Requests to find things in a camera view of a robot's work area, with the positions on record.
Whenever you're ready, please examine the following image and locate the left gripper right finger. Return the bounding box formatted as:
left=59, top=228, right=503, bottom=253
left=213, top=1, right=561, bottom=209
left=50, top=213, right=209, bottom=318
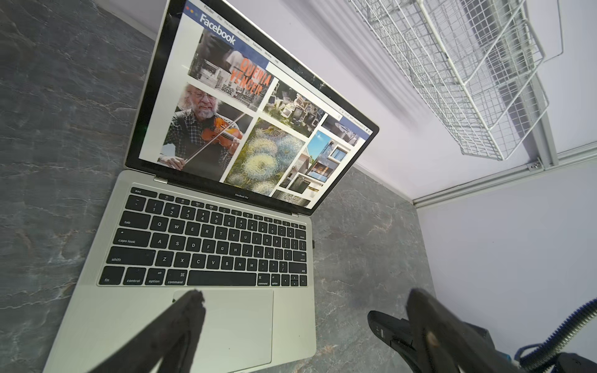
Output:
left=406, top=288, right=520, bottom=372

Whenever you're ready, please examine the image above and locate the white wire wall shelf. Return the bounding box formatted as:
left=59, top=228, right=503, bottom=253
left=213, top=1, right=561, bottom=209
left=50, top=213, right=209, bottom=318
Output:
left=353, top=1, right=550, bottom=161

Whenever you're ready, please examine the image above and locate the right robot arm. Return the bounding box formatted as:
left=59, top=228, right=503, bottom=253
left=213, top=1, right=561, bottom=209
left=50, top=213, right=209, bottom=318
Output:
left=367, top=299, right=596, bottom=372

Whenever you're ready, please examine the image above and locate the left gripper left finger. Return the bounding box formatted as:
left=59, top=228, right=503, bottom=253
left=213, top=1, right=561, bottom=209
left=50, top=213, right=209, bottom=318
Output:
left=93, top=290, right=206, bottom=372

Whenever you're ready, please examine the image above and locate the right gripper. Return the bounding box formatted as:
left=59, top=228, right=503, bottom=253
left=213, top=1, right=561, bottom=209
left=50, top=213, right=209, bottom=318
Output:
left=367, top=309, right=495, bottom=373

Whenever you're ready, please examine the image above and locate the silver laptop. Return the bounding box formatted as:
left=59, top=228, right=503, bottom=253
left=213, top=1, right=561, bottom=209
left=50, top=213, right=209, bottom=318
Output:
left=44, top=1, right=379, bottom=372

